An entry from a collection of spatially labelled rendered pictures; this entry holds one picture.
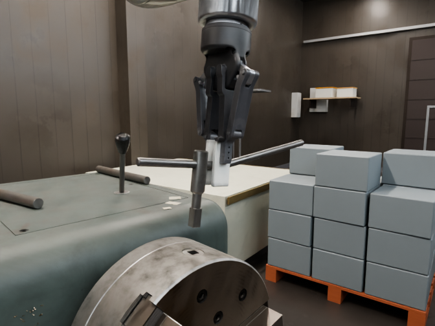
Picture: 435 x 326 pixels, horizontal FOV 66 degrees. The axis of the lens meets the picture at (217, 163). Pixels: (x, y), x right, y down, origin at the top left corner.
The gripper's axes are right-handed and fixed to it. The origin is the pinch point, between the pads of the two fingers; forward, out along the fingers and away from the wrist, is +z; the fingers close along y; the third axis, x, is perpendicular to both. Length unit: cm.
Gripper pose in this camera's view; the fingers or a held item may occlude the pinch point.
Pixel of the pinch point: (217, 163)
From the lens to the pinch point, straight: 51.5
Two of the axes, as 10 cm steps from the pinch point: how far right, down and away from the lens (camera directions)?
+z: -0.7, 9.9, 0.7
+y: -6.1, -1.0, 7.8
